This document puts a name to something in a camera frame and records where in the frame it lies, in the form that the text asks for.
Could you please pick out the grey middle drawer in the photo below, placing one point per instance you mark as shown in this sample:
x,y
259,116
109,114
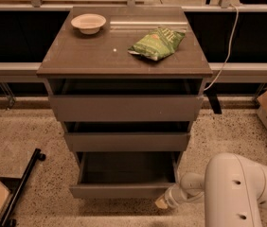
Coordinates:
x,y
127,136

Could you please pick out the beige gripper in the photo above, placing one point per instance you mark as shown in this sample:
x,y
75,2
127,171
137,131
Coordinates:
x,y
172,198

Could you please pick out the green chip bag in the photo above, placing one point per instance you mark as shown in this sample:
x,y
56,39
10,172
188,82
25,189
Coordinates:
x,y
157,44

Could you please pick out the grey drawer cabinet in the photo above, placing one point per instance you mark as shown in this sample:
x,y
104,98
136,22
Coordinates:
x,y
105,55

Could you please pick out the grey drawer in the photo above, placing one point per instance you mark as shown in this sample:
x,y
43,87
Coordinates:
x,y
126,100
123,175
127,136

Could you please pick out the grey top drawer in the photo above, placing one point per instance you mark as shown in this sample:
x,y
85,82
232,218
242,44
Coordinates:
x,y
126,100

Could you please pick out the grey bottom drawer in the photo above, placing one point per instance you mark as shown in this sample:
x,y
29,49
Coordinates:
x,y
123,175

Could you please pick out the white paper bowl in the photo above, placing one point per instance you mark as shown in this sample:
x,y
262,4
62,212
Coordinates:
x,y
88,24

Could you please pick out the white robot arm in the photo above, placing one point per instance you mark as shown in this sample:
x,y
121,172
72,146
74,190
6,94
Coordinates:
x,y
233,190

